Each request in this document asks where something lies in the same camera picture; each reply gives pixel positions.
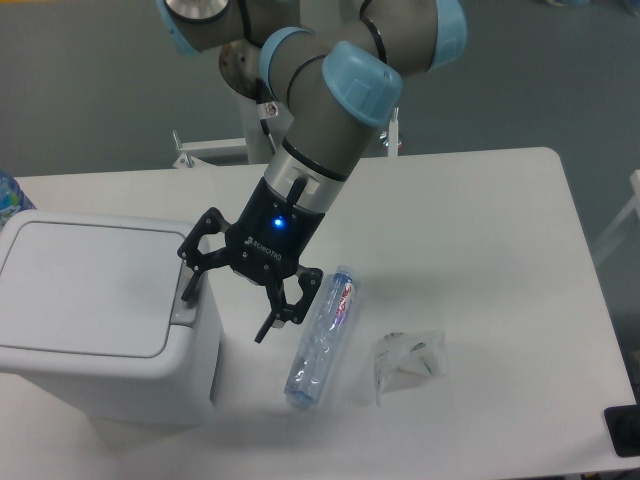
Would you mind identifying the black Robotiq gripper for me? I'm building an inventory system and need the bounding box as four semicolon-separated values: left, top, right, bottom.
177;177;329;344

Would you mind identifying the white push-lid trash can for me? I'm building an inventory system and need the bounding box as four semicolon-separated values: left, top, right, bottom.
1;210;224;425

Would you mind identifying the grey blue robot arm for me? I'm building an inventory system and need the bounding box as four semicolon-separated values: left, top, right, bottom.
157;1;468;328

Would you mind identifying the crushed clear plastic bottle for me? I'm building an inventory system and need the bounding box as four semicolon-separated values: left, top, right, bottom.
284;265;357;407

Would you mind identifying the crumpled clear plastic wrapper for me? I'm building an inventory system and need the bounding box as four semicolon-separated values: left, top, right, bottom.
373;329;448;405

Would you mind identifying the blue labelled water bottle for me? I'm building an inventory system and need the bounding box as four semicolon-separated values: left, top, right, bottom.
0;171;36;228

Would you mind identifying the black device at table edge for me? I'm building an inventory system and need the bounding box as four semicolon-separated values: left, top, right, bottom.
604;404;639;458

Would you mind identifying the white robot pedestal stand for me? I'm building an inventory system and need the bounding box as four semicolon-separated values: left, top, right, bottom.
174;92;394;181

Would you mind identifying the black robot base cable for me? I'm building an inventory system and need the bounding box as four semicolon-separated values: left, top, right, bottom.
253;77;281;164

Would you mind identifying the white frame at right edge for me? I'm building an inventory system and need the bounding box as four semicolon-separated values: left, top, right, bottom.
592;170;639;267

